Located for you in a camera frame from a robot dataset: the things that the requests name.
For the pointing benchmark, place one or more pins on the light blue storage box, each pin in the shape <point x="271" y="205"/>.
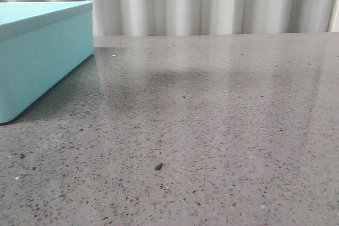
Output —
<point x="41" y="42"/>

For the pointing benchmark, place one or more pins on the small black debris chip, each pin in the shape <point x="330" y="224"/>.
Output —
<point x="159" y="166"/>

